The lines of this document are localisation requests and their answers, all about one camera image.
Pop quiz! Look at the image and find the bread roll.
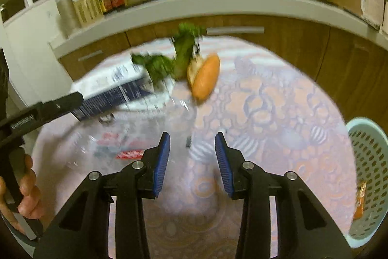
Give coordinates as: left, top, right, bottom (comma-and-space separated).
187, 53, 221, 102

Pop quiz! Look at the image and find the light blue perforated plastic basket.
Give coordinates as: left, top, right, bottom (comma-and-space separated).
346, 117, 388, 249

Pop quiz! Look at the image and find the clear plastic bag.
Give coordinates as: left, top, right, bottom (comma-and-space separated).
65, 101, 194, 175

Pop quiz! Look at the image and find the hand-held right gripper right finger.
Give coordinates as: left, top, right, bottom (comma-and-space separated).
215, 132, 354, 259

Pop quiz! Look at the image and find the green leafy vegetable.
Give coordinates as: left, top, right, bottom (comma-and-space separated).
131, 23, 207, 86

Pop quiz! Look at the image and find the person's left hand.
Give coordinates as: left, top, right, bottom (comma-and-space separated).
0, 154, 46, 233

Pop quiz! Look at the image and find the metal cabinet handle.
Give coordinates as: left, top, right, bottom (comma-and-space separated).
78, 50, 113, 62
206, 28, 265, 35

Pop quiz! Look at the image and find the white roll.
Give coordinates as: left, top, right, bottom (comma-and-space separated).
56, 0, 81, 35

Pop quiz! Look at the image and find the blue and white carton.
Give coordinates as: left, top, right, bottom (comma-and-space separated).
71, 62, 176, 121

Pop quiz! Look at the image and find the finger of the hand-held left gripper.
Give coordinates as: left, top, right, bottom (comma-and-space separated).
36, 92, 84, 126

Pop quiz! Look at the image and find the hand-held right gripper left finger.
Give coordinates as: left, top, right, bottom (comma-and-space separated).
33, 132, 171, 259

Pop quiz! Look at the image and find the pink patterned blanket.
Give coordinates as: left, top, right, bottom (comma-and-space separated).
30, 34, 358, 259

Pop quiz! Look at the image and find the yellow printed package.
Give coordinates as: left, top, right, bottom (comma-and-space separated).
73, 0, 104, 27

